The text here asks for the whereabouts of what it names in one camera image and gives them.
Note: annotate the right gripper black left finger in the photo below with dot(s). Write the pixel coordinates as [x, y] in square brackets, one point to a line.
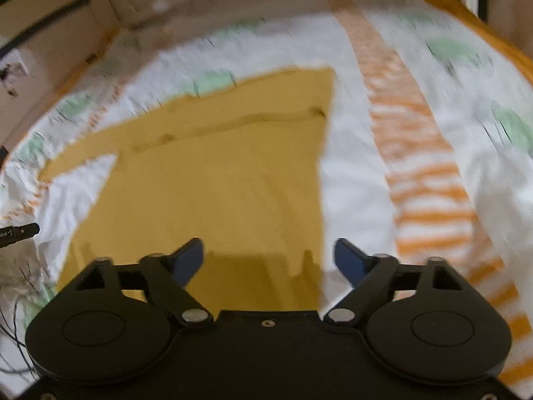
[149, 293]

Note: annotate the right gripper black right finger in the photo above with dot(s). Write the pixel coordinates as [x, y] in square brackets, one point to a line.
[387, 293]

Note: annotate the white patterned duvet cover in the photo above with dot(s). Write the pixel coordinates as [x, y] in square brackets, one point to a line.
[427, 151]

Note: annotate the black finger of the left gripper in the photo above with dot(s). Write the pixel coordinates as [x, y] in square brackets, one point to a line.
[13, 234]

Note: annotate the light wooden bed frame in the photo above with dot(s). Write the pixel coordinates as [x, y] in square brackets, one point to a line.
[45, 42]

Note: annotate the mustard yellow knit sweater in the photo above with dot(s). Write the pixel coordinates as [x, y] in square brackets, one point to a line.
[238, 168]

